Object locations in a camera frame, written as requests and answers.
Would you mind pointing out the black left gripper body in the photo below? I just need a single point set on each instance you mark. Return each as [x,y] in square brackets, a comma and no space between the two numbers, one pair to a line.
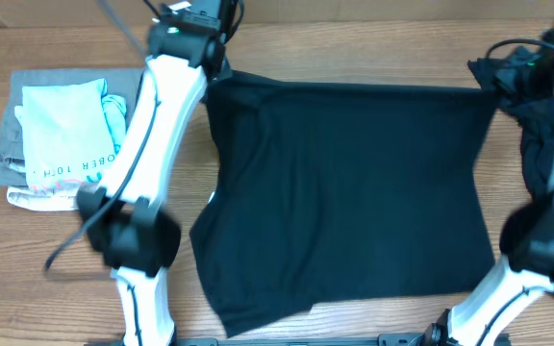
[225,70]

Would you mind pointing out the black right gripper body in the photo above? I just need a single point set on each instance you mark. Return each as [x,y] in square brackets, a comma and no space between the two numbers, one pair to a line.
[526,78]

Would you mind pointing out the black t-shirt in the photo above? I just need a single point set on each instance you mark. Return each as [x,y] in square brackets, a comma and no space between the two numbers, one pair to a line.
[334,192]

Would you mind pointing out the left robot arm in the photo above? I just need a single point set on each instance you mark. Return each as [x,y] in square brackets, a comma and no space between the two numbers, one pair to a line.
[125,218]

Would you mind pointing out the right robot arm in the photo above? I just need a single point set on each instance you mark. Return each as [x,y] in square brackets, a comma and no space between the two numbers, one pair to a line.
[525,271]

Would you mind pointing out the black clothes pile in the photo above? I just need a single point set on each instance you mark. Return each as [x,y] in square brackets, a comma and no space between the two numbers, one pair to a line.
[534,117]

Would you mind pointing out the light blue folded shirt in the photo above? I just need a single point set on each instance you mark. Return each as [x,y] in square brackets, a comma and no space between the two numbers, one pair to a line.
[71,134]

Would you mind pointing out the beige folded garment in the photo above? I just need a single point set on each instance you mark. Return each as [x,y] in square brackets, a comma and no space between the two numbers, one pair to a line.
[60,197]

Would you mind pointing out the grey folded garment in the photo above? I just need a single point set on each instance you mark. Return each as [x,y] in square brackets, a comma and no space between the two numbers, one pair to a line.
[120,81]

